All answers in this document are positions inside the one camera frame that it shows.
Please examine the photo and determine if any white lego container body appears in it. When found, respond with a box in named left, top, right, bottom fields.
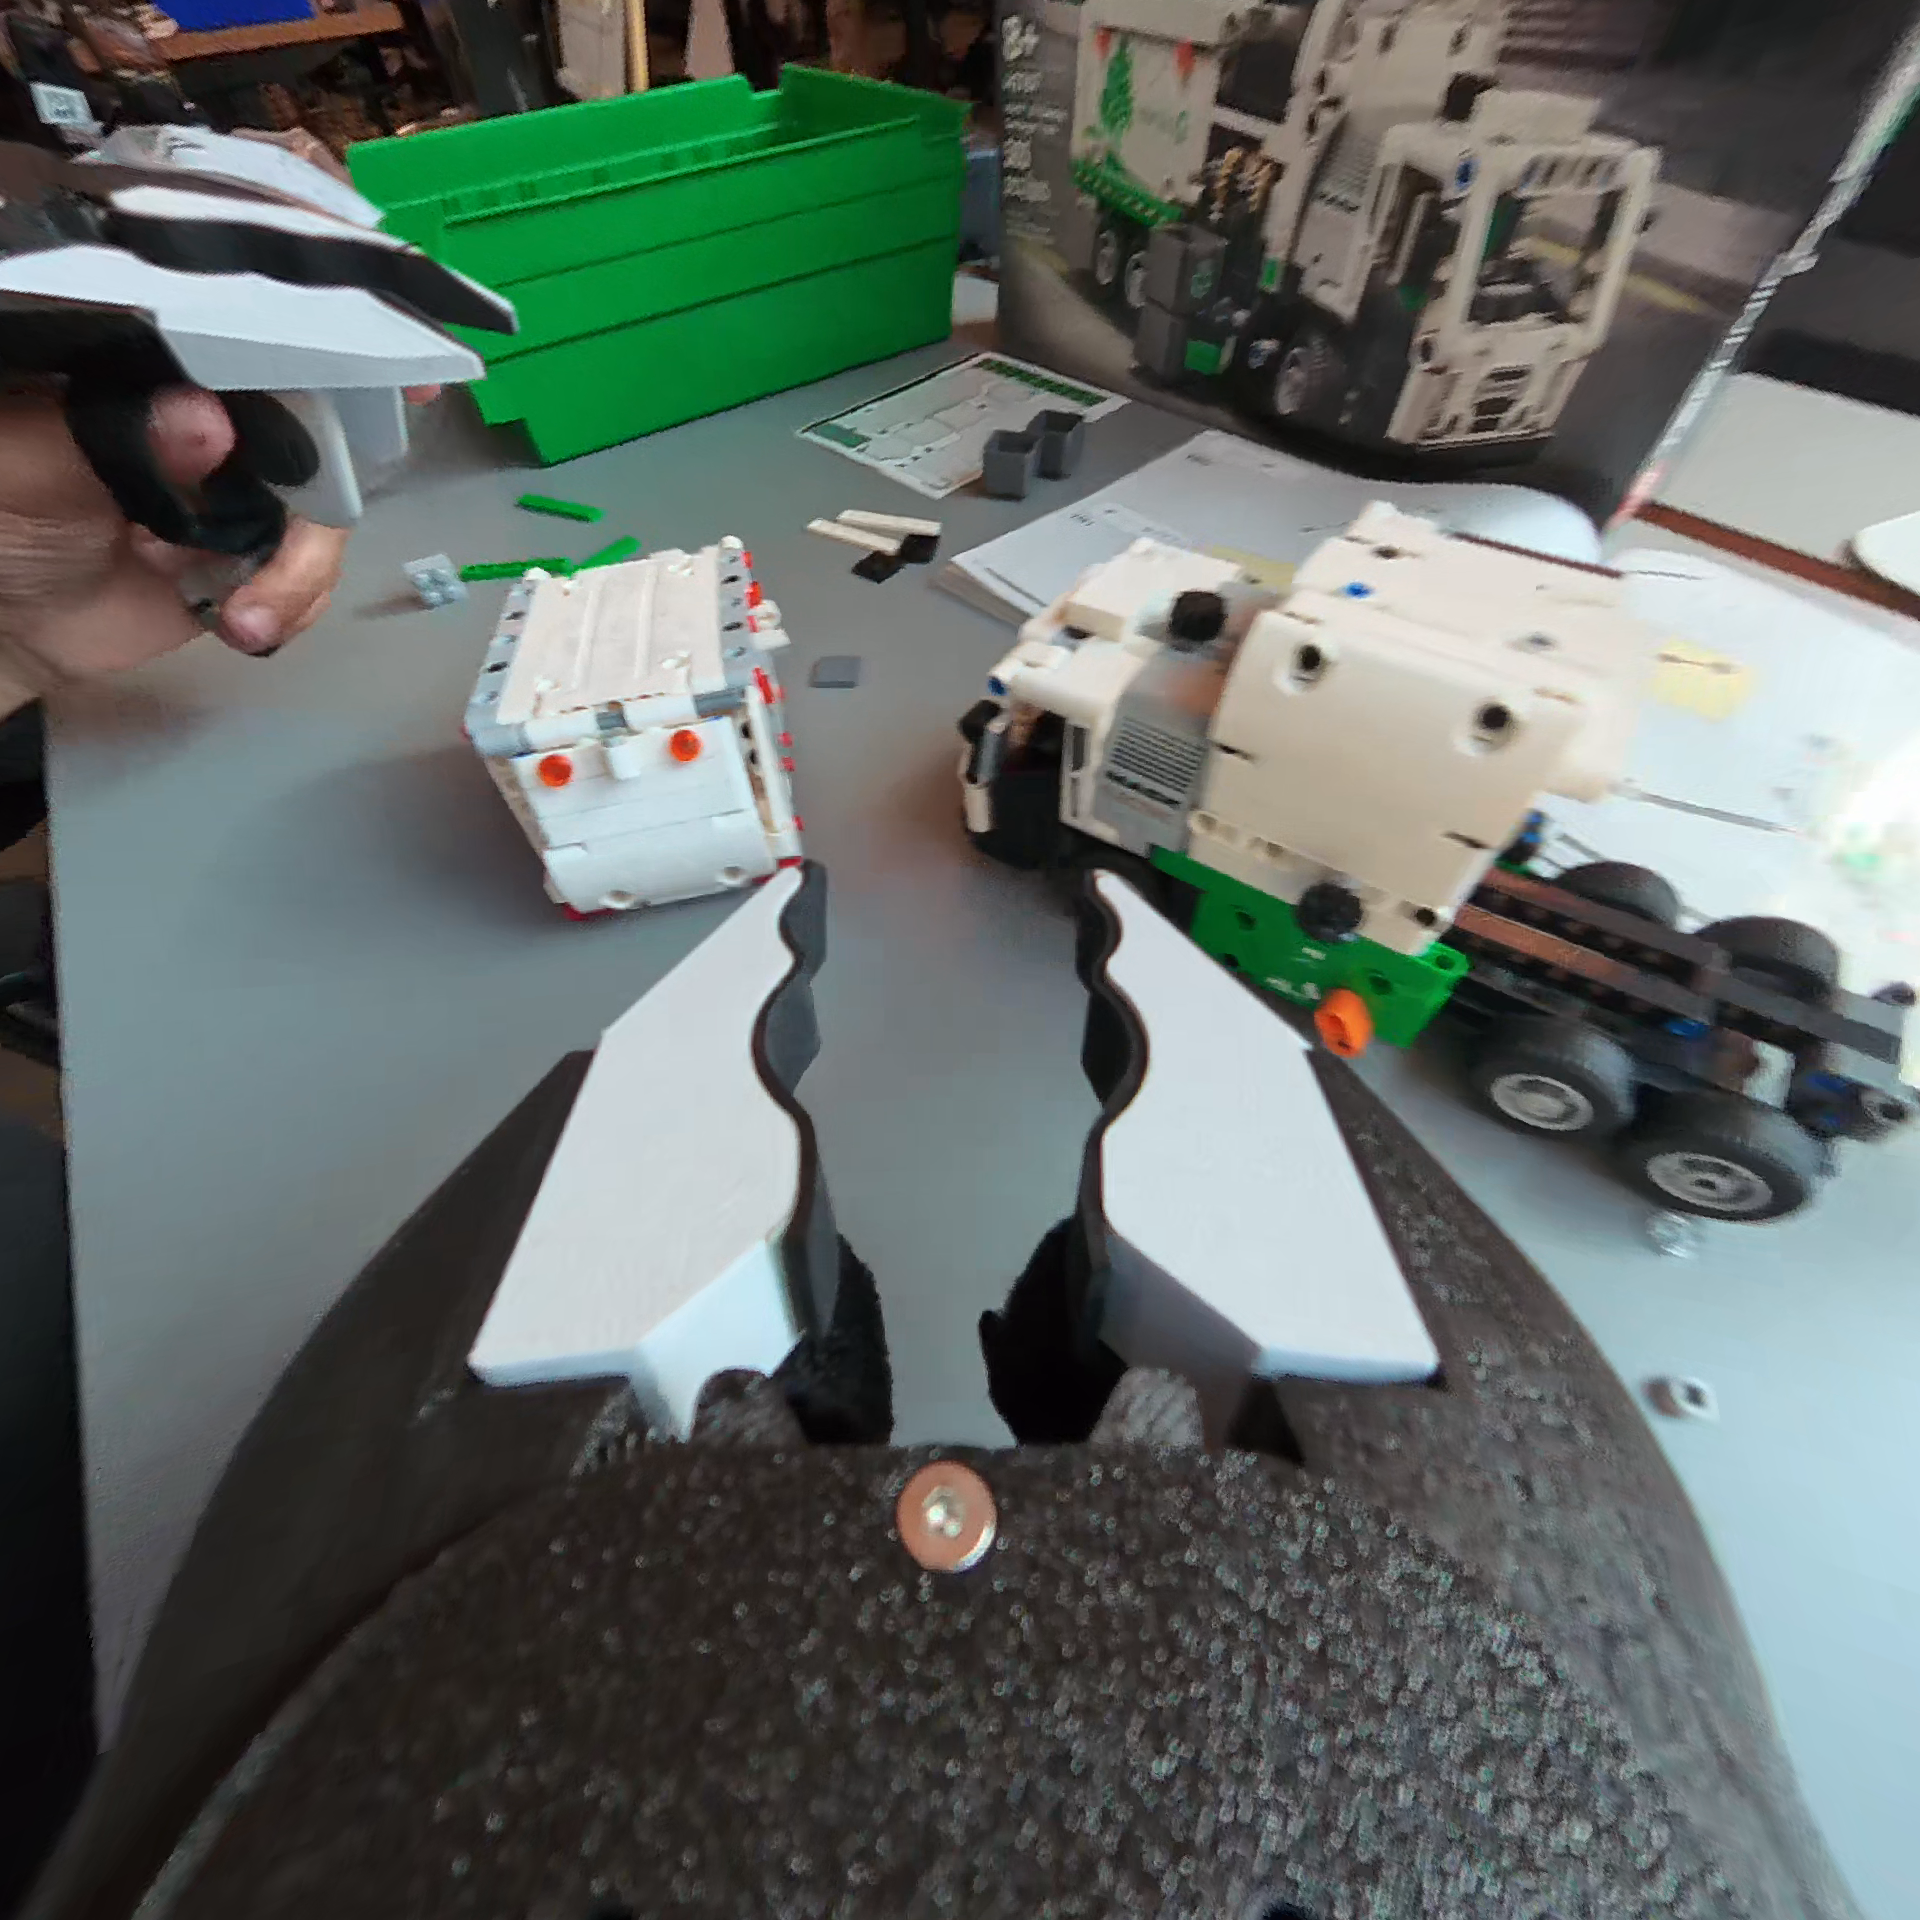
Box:
left=461, top=534, right=806, bottom=920

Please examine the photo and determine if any person's left hand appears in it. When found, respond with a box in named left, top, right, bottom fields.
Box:
left=0, top=382, right=355, bottom=711

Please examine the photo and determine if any lego set cardboard box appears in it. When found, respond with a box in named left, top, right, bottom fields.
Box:
left=994, top=0, right=1920, bottom=522

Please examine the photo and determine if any lego instruction booklet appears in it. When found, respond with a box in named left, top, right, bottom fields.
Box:
left=931, top=430, right=1606, bottom=633

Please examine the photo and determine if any green plastic bin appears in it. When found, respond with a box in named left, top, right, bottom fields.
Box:
left=346, top=64, right=971, bottom=469

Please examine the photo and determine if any white round plate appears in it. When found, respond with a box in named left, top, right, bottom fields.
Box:
left=1847, top=509, right=1920, bottom=618

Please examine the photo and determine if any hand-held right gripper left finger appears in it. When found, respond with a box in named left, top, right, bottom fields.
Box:
left=464, top=858, right=845, bottom=1442

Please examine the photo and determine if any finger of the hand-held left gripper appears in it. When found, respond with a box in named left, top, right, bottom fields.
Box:
left=0, top=245, right=491, bottom=396
left=76, top=122, right=522, bottom=338

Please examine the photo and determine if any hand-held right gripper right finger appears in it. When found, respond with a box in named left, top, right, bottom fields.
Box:
left=1071, top=866, right=1445, bottom=1432

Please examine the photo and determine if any white paper sheet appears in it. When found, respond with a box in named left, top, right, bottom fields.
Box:
left=1544, top=546, right=1920, bottom=1088

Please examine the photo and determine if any lego sticker sheet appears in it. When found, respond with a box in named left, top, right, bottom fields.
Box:
left=795, top=352, right=1131, bottom=501

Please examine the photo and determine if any yellow sticky note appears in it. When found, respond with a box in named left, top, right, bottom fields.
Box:
left=1647, top=642, right=1752, bottom=724

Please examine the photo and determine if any white lego truck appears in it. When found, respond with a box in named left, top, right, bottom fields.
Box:
left=955, top=498, right=1920, bottom=1228

